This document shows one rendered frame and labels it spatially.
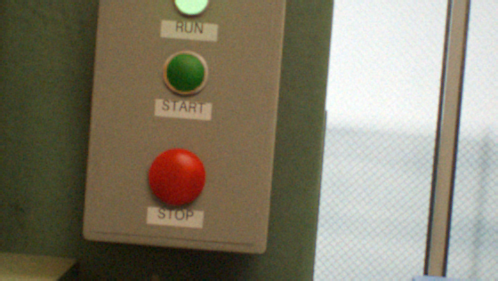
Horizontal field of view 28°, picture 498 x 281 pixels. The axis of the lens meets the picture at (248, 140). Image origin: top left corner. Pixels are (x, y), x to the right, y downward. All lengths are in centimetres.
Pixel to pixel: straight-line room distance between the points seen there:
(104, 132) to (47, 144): 8
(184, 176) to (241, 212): 4
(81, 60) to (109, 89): 7
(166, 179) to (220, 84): 6
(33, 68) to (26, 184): 7
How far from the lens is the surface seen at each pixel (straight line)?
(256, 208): 53
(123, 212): 53
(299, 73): 59
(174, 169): 52
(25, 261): 58
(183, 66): 52
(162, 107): 53
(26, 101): 60
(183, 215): 53
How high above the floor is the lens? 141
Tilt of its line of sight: 3 degrees down
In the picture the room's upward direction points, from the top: 5 degrees clockwise
